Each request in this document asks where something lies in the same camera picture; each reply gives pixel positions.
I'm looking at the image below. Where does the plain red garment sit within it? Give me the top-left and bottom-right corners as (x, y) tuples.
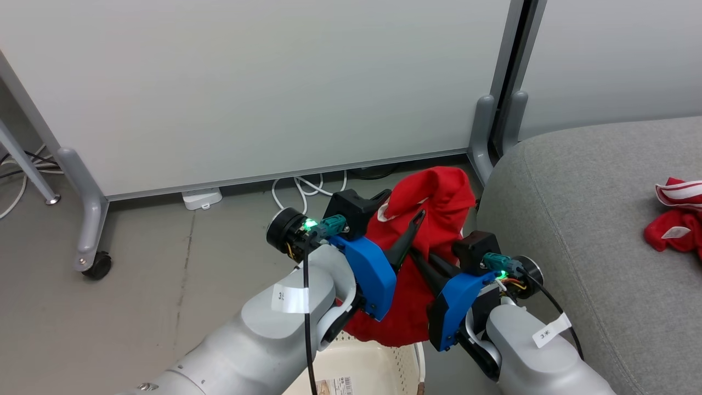
(343, 166), (477, 347)

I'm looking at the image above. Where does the grey fabric sofa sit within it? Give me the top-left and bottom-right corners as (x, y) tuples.
(476, 115), (702, 395)

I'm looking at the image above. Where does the white power adapter box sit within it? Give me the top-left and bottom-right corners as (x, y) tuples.
(182, 187), (223, 211)

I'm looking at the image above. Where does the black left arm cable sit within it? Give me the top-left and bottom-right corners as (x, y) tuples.
(302, 236), (320, 395)

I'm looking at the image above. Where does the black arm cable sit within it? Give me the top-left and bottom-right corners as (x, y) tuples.
(302, 236), (320, 395)
(521, 272), (585, 360)

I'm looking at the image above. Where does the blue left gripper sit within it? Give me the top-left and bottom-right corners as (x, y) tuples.
(328, 189), (427, 321)

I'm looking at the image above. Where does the teal left cable connector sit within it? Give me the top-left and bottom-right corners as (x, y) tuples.
(318, 215), (348, 239)

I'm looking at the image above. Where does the thick black floor cable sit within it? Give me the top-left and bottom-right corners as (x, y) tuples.
(351, 165), (398, 180)

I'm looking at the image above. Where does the short grey partition foot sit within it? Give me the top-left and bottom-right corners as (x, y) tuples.
(469, 94), (497, 184)
(500, 91), (529, 154)

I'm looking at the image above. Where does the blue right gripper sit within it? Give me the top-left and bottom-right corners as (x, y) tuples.
(409, 250), (497, 352)

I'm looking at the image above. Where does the looped white floor cable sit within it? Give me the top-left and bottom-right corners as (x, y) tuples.
(271, 170), (349, 216)

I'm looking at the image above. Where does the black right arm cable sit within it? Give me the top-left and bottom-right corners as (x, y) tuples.
(521, 272), (585, 360)

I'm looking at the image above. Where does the cream plastic laundry basket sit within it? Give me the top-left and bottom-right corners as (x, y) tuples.
(282, 329), (426, 395)

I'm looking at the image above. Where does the long grey partition foot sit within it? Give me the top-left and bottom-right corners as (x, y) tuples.
(56, 147), (109, 272)

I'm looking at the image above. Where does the black caster wheel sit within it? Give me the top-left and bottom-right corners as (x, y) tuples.
(82, 251), (112, 281)

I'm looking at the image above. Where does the teal cable connector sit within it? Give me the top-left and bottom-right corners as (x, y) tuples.
(318, 215), (348, 239)
(483, 252), (524, 278)

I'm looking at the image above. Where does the wide white partition panel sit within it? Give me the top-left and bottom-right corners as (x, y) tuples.
(0, 0), (513, 199)

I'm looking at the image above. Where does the red jersey with white stripes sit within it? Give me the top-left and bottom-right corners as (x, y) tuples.
(644, 177), (702, 258)

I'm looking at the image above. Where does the teal right cable connector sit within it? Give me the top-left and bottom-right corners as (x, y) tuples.
(483, 252), (524, 278)

